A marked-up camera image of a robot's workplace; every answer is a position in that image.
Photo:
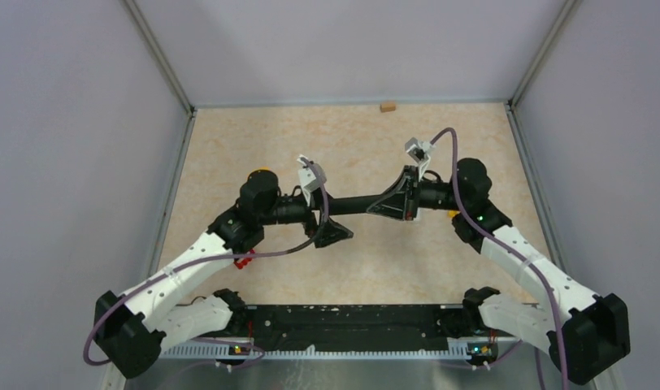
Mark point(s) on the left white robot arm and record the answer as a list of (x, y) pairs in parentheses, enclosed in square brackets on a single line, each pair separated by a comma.
[(134, 327)]

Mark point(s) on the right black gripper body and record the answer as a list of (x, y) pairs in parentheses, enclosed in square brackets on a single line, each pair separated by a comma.
[(430, 195)]

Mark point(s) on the small wooden block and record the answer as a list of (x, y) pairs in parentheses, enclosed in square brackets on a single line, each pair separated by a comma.
[(386, 107)]

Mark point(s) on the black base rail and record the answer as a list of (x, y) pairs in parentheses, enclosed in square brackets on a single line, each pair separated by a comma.
[(352, 328)]

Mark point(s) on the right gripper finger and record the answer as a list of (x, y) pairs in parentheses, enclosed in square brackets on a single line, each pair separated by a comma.
[(397, 209), (404, 188)]

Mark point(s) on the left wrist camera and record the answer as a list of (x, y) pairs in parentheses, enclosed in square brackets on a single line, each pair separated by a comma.
[(311, 177)]

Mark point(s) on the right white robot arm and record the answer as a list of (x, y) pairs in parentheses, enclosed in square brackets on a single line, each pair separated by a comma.
[(583, 332)]

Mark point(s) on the black remote control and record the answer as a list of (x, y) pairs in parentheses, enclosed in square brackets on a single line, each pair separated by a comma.
[(351, 205)]

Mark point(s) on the red toy basket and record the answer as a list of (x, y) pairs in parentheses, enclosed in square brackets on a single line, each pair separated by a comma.
[(244, 261)]

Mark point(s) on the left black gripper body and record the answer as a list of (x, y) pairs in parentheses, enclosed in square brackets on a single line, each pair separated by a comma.
[(293, 209)]

